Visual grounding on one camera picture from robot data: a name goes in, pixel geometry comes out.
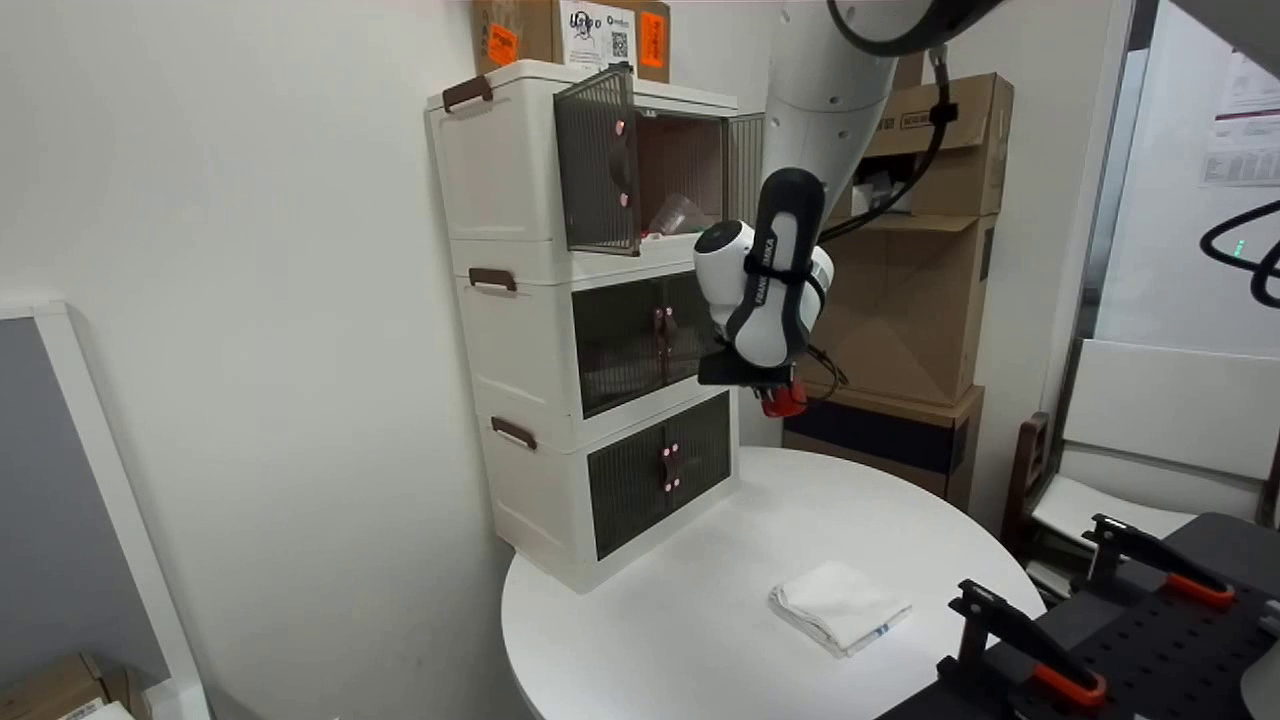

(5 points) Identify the black red clamp tool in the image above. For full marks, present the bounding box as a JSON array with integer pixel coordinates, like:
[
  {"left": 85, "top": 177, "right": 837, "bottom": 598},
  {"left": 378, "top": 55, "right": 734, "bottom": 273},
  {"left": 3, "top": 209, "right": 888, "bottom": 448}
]
[{"left": 876, "top": 510, "right": 1280, "bottom": 720}]

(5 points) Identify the open shallow cardboard box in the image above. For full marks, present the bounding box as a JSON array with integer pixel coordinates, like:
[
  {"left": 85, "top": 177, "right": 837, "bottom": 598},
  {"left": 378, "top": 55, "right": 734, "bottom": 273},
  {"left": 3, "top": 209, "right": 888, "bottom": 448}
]
[{"left": 0, "top": 648, "right": 150, "bottom": 720}]

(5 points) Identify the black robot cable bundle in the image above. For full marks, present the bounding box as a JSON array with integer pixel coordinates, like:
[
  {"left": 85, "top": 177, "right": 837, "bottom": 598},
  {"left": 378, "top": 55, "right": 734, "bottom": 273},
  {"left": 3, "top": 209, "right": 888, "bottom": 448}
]
[{"left": 1195, "top": 194, "right": 1280, "bottom": 310}]

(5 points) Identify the red cup with handle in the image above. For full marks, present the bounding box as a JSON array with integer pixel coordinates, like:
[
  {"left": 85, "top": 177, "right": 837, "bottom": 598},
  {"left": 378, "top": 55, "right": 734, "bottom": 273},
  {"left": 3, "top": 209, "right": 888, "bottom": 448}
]
[{"left": 757, "top": 381, "right": 814, "bottom": 422}]

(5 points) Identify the white three-tier storage cabinet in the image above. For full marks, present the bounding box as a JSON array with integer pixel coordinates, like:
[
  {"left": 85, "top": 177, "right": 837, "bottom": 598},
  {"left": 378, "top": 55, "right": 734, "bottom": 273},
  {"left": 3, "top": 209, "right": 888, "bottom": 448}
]
[{"left": 424, "top": 55, "right": 740, "bottom": 594}]

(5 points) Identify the white board panel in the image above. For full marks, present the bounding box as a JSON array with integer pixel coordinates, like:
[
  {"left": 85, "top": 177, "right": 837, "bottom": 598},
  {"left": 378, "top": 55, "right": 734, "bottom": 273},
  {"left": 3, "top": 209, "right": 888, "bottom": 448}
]
[{"left": 1058, "top": 337, "right": 1280, "bottom": 483}]

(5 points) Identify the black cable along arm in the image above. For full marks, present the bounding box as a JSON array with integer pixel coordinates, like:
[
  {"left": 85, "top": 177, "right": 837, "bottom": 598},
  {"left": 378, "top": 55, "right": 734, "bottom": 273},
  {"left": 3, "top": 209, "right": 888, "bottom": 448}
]
[{"left": 810, "top": 45, "right": 961, "bottom": 246}]

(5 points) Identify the glass panel with dark frame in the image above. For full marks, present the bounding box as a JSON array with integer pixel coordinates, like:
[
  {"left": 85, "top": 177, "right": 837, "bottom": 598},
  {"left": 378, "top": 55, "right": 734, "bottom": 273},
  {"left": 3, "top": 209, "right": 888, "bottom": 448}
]
[{"left": 1050, "top": 0, "right": 1280, "bottom": 442}]

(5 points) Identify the black clamp with orange handle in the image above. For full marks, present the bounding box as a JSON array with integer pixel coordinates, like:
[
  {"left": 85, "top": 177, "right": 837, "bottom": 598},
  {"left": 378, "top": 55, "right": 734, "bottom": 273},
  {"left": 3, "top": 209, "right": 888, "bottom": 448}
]
[
  {"left": 946, "top": 576, "right": 1111, "bottom": 713},
  {"left": 1081, "top": 510, "right": 1239, "bottom": 616}
]

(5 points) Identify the translucent plastic container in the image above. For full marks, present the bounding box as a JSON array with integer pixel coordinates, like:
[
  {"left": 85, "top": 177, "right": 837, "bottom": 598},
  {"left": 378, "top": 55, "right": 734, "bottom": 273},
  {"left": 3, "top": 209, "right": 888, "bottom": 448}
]
[{"left": 645, "top": 193, "right": 713, "bottom": 242}]

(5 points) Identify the grey partition with white frame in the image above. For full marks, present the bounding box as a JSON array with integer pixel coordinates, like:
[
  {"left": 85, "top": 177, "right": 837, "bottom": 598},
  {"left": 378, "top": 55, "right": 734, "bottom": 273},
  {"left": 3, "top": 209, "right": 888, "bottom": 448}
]
[{"left": 0, "top": 296, "right": 214, "bottom": 720}]

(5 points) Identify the cardboard box with orange stickers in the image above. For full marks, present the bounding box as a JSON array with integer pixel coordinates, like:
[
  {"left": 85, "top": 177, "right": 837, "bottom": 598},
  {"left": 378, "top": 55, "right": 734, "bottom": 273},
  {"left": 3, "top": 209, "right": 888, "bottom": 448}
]
[{"left": 469, "top": 0, "right": 671, "bottom": 84}]

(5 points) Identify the printed cardboard box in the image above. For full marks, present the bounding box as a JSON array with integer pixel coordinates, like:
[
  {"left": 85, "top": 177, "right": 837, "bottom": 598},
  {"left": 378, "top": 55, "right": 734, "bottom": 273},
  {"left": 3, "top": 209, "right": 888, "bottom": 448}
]
[{"left": 852, "top": 66, "right": 1015, "bottom": 225}]

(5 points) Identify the printed paper poster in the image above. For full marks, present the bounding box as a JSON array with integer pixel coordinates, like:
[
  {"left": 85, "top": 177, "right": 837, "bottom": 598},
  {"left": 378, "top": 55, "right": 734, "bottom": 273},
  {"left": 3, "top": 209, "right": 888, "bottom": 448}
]
[{"left": 1199, "top": 53, "right": 1280, "bottom": 193}]

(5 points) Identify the large plain cardboard box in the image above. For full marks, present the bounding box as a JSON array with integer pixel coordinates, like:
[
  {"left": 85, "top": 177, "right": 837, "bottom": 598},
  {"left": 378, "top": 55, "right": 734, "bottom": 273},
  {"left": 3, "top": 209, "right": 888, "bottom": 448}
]
[{"left": 783, "top": 210, "right": 1001, "bottom": 411}]

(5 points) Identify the white folded cloth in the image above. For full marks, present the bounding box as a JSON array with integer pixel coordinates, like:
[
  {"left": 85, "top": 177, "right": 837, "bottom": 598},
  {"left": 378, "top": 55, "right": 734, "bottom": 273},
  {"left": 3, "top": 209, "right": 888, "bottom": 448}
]
[{"left": 768, "top": 555, "right": 917, "bottom": 659}]

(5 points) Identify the dark brown wooden frame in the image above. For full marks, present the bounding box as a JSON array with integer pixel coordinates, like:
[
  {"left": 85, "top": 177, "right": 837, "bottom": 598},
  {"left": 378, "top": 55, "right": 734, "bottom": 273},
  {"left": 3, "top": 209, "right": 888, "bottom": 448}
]
[{"left": 1001, "top": 411, "right": 1071, "bottom": 565}]

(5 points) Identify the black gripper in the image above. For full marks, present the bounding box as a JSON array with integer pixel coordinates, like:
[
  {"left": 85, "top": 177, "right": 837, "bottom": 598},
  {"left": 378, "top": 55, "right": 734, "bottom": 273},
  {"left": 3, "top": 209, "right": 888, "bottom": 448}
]
[{"left": 700, "top": 344, "right": 814, "bottom": 397}]

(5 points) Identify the cardboard box with black band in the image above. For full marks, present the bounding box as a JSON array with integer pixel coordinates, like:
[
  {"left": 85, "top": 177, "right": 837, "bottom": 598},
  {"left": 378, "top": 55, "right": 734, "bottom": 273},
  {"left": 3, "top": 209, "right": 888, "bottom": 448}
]
[{"left": 776, "top": 381, "right": 986, "bottom": 510}]

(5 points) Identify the smoky translucent cabinet door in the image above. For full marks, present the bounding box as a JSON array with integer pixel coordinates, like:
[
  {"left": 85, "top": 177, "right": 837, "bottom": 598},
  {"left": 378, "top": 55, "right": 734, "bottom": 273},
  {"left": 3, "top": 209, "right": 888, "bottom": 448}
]
[
  {"left": 550, "top": 59, "right": 645, "bottom": 254},
  {"left": 659, "top": 392, "right": 734, "bottom": 520},
  {"left": 722, "top": 109, "right": 776, "bottom": 232},
  {"left": 583, "top": 426, "right": 667, "bottom": 559},
  {"left": 657, "top": 273, "right": 731, "bottom": 385},
  {"left": 572, "top": 278, "right": 667, "bottom": 421}
]

